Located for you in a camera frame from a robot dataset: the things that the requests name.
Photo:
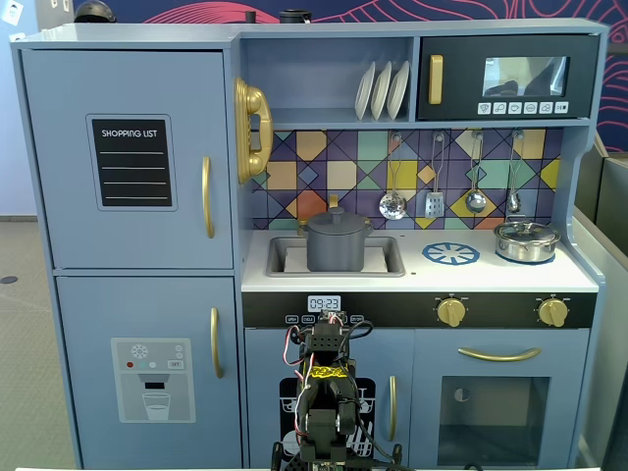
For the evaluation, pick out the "blue dishwasher door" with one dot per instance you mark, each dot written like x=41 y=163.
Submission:
x=265 y=358

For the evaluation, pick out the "gold stove knob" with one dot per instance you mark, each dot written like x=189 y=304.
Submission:
x=451 y=312
x=553 y=312

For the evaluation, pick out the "gray side cabinet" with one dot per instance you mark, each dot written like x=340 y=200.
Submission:
x=608 y=235

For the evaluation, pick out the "black shopping list board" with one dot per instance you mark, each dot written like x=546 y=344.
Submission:
x=131 y=162

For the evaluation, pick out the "white wall socket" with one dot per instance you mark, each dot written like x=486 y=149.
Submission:
x=12 y=12

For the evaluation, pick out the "gold faucet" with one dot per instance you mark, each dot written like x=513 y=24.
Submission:
x=333 y=201

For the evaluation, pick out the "grey water dispenser print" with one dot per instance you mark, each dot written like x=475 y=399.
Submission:
x=153 y=387

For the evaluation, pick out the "black floor disc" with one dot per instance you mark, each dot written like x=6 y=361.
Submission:
x=8 y=279

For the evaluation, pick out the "steel skimmer spoon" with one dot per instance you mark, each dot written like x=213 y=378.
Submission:
x=392 y=207

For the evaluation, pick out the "steel slotted spatula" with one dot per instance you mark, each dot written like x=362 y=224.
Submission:
x=434 y=206

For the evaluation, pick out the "black toy microwave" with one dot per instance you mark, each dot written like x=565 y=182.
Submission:
x=461 y=78

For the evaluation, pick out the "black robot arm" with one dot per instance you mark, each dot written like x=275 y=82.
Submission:
x=326 y=407

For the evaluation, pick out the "gray sink basin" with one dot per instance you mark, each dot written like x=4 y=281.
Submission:
x=392 y=265

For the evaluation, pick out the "blue upper fridge door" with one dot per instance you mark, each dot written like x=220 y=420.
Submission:
x=59 y=147

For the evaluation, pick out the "steel pot lid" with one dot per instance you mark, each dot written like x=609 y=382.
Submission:
x=525 y=231

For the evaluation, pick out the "small steel spoon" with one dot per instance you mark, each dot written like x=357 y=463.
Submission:
x=513 y=202

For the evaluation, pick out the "steel ladle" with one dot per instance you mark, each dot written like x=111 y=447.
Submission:
x=475 y=202

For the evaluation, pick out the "blue wooden toy kitchen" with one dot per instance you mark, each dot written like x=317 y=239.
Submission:
x=147 y=34

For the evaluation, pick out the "gold toy telephone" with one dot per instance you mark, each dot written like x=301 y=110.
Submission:
x=255 y=103

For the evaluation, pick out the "blue lower freezer door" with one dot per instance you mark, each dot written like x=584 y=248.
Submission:
x=88 y=304

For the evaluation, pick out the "small black cylinder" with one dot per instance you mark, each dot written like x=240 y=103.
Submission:
x=250 y=16

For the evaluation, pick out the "steel pot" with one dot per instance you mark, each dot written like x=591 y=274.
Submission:
x=525 y=251

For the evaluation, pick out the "black cup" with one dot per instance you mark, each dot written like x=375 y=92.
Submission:
x=293 y=17

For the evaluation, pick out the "gray pot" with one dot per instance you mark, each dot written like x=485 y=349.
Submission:
x=338 y=255

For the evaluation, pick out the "blue burner print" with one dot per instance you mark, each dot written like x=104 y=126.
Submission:
x=428 y=254

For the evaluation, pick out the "gray pot lid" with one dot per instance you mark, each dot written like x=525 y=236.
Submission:
x=336 y=225

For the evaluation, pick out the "white toy plate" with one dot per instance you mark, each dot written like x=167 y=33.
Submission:
x=364 y=93
x=381 y=90
x=398 y=88

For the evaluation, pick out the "black rounded helmet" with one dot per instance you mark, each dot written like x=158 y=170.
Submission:
x=94 y=12

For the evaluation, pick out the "blue oven door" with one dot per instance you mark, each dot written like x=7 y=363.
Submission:
x=490 y=368

